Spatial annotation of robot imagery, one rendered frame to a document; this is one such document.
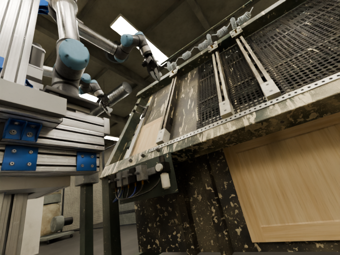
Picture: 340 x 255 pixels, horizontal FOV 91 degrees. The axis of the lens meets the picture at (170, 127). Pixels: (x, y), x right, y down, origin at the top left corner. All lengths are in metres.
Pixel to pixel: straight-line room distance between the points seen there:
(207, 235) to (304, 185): 0.63
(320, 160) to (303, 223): 0.32
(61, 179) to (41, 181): 0.07
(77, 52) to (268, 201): 1.19
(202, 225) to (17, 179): 1.01
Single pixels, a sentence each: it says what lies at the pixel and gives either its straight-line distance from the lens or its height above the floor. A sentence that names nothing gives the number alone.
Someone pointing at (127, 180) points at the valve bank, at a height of 0.70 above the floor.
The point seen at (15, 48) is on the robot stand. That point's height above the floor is 1.36.
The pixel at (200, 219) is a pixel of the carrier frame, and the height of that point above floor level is 0.38.
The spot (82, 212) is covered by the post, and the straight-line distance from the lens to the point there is 1.42.
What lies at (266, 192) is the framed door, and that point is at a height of 0.48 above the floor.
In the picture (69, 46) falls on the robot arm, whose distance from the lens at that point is 0.89.
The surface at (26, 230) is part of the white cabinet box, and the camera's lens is 4.93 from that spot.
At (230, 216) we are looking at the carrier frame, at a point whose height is 0.38.
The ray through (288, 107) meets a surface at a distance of 0.91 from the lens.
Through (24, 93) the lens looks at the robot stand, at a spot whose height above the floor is 0.92.
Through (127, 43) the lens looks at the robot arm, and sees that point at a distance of 1.22.
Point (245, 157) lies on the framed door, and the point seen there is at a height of 0.69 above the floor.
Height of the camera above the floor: 0.55
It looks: 22 degrees up
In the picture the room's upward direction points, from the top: 11 degrees counter-clockwise
